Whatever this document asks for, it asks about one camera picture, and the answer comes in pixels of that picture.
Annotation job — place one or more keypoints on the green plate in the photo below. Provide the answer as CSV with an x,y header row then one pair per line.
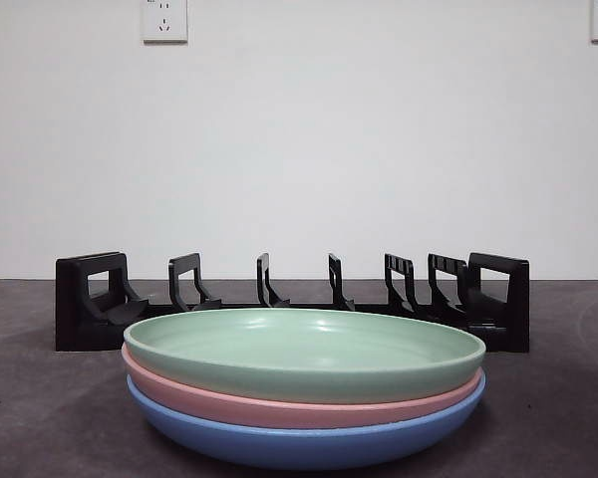
x,y
304,348

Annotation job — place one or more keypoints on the pink plate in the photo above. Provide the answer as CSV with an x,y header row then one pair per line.
x,y
279,410

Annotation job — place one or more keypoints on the black plastic dish rack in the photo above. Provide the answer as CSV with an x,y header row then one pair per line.
x,y
70,309

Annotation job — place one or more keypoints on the blue plate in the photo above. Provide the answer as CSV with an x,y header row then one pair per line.
x,y
304,448

